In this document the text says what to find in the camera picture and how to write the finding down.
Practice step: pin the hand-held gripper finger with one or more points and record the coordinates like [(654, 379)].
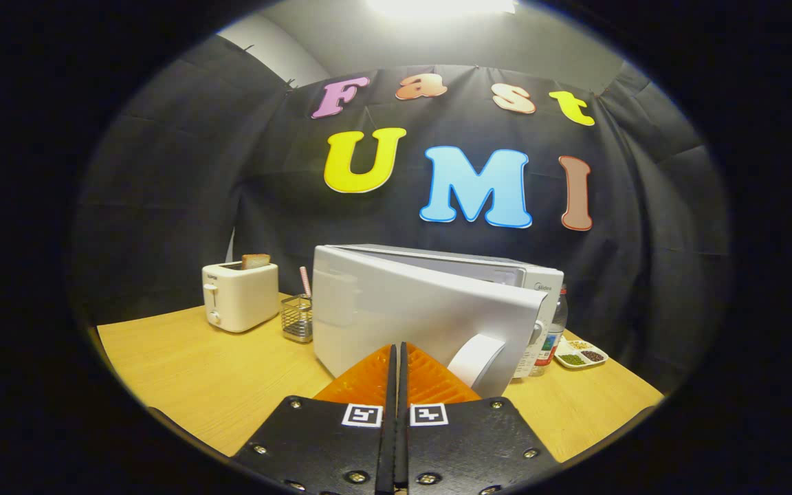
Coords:
[(389, 426), (404, 426)]

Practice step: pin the white microwave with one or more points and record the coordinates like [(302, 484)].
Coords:
[(403, 309)]

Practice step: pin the pink striped straw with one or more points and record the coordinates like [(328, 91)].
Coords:
[(305, 282)]

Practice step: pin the plastic bottle red label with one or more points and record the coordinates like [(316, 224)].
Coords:
[(553, 337)]

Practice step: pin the white divided dish with beans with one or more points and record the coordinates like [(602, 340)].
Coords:
[(580, 355)]

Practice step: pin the white toaster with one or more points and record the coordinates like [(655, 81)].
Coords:
[(241, 299)]

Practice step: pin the toast slice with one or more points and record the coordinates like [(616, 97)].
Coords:
[(256, 261)]

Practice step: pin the black backdrop cloth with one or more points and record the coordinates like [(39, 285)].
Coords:
[(176, 206)]

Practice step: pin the large ceiling light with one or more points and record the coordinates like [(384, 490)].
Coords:
[(441, 5)]

